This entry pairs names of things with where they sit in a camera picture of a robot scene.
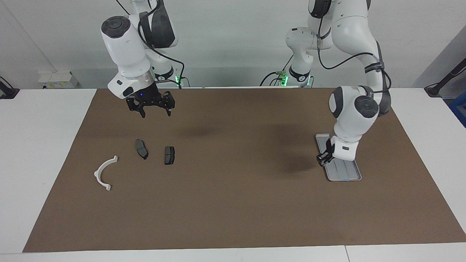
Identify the blue crate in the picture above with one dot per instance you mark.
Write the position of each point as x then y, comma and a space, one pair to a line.
459, 107

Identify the short grey brake pad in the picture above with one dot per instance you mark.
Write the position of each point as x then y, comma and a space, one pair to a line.
169, 155

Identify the black clamp stand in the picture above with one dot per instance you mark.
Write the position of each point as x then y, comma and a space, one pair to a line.
8, 92

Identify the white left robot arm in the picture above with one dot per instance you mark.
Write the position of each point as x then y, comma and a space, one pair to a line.
349, 120

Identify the black angled stand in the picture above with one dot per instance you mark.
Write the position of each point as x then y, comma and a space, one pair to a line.
435, 89

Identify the white wall socket box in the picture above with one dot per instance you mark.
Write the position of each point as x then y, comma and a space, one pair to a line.
58, 80

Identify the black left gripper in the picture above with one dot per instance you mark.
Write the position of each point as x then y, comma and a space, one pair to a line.
330, 147

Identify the brown table mat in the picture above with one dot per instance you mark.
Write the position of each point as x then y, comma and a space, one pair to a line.
233, 203

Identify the white semicircular bracket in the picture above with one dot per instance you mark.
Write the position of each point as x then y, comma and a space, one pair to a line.
96, 174

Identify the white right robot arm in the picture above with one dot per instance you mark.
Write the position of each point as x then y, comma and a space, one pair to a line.
125, 47

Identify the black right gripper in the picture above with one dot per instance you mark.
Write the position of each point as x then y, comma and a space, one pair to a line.
149, 100

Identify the silver metal tray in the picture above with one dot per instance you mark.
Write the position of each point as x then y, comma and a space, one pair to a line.
344, 173

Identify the long grey brake pad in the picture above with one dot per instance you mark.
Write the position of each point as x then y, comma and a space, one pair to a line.
142, 149

